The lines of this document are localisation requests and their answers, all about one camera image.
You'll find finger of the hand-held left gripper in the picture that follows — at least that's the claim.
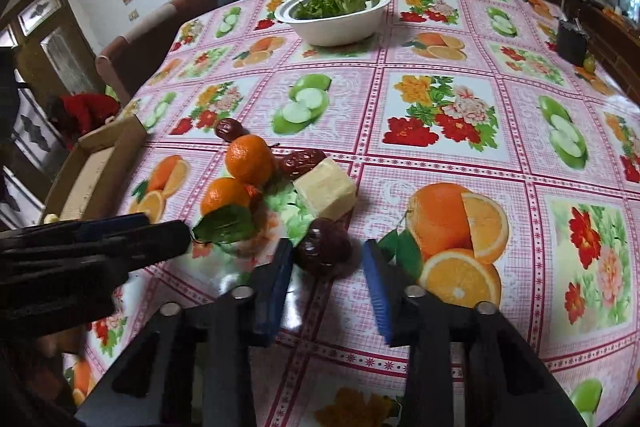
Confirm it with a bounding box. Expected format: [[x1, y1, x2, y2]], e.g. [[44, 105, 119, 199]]
[[0, 220, 192, 278], [0, 213, 151, 248]]

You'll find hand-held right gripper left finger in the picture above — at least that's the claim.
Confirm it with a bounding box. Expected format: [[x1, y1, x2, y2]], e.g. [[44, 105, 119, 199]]
[[75, 238, 296, 427]]

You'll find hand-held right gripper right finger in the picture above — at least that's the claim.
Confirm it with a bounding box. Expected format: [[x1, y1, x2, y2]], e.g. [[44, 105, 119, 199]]
[[362, 238, 586, 427]]

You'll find shallow cardboard box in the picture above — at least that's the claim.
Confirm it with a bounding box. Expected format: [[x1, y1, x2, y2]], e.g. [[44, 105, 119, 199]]
[[39, 114, 148, 225]]

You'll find dark red cherry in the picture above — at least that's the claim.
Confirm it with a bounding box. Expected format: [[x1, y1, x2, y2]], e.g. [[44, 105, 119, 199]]
[[294, 217, 352, 278]]

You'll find orange with green leaf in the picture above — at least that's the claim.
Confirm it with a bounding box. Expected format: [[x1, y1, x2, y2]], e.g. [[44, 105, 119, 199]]
[[192, 177, 263, 245]]

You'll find small pale yellow chunk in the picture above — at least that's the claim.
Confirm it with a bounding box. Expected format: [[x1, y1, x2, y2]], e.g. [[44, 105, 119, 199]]
[[292, 157, 357, 220]]

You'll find plain orange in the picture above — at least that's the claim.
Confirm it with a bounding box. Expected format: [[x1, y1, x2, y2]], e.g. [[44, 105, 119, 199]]
[[224, 134, 275, 186]]

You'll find red jujube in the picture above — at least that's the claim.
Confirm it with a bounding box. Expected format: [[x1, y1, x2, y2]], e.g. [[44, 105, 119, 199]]
[[277, 148, 327, 180], [215, 118, 244, 142]]

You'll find floral fruit print tablecloth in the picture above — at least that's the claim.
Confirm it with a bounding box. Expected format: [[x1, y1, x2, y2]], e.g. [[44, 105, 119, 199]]
[[60, 0, 640, 427]]

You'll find wooden glass panel door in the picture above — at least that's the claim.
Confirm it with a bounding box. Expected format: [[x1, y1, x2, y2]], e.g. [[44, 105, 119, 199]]
[[0, 0, 101, 228]]

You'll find brown armchair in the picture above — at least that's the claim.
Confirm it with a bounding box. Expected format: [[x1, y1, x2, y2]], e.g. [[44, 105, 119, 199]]
[[95, 0, 216, 105]]

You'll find white bowl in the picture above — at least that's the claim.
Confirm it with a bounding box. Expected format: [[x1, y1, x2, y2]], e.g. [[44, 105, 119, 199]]
[[274, 0, 392, 46]]

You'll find small black container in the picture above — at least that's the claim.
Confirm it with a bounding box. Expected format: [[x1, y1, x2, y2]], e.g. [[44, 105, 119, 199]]
[[556, 19, 588, 66]]

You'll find dark wooden cabinet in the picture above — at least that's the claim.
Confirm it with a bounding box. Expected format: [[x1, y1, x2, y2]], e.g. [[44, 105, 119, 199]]
[[537, 0, 640, 108]]

